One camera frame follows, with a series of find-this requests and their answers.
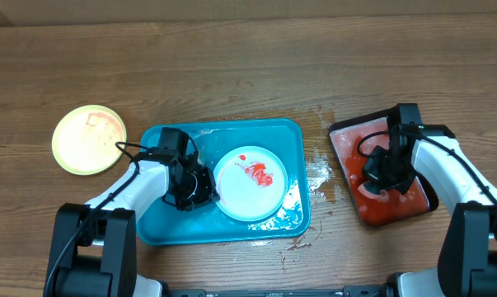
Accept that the teal plastic tray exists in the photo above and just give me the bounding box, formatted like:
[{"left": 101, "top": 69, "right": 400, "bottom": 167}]
[{"left": 138, "top": 118, "right": 311, "bottom": 245}]

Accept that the light blue plate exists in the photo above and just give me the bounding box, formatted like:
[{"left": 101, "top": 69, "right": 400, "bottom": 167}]
[{"left": 213, "top": 146, "right": 288, "bottom": 222}]

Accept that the black tray with red liquid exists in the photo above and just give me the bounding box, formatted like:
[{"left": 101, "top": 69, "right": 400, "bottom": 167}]
[{"left": 329, "top": 103, "right": 438, "bottom": 228}]

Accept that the yellow plate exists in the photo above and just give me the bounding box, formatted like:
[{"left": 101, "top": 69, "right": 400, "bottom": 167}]
[{"left": 51, "top": 105, "right": 127, "bottom": 176}]

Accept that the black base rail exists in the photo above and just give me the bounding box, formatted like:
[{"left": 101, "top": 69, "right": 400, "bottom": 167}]
[{"left": 160, "top": 281, "right": 398, "bottom": 297}]

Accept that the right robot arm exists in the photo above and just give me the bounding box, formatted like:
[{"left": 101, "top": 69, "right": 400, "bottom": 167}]
[{"left": 359, "top": 104, "right": 497, "bottom": 296}]

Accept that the pink and black sponge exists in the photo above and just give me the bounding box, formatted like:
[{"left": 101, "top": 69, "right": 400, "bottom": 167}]
[{"left": 358, "top": 181, "right": 385, "bottom": 200}]

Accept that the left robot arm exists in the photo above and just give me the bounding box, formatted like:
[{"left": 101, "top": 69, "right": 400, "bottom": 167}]
[{"left": 43, "top": 128, "right": 219, "bottom": 296}]

